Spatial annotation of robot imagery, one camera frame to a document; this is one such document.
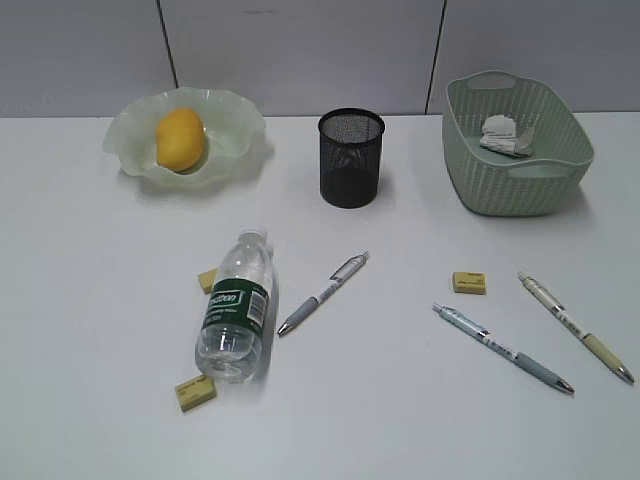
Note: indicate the clear water bottle green label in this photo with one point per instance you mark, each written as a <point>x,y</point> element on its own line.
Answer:
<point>229,344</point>

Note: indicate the yellow mango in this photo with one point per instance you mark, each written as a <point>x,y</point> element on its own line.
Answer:
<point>180,140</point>

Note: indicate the white waste paper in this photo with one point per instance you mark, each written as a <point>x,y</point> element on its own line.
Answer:
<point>501,134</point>

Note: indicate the grey grip pen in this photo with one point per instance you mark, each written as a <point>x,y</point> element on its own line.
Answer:
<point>336,280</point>

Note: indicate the black mesh pen holder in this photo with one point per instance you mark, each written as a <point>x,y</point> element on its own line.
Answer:
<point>350,142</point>

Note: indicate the yellow eraser behind bottle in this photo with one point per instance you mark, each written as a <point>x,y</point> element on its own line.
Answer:
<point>207,279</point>

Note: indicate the green wavy glass plate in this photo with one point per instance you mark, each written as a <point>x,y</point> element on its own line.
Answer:
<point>231,125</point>

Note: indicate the yellow eraser right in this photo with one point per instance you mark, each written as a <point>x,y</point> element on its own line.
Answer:
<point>469,283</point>

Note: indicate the yellow eraser front left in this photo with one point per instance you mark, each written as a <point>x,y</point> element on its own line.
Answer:
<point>195,392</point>

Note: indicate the green plastic woven basket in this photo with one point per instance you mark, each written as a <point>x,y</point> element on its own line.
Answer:
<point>494,184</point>

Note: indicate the blue grip pen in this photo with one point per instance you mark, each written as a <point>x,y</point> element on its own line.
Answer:
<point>520,359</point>

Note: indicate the beige grip pen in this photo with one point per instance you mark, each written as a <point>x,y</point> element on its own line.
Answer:
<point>588,339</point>

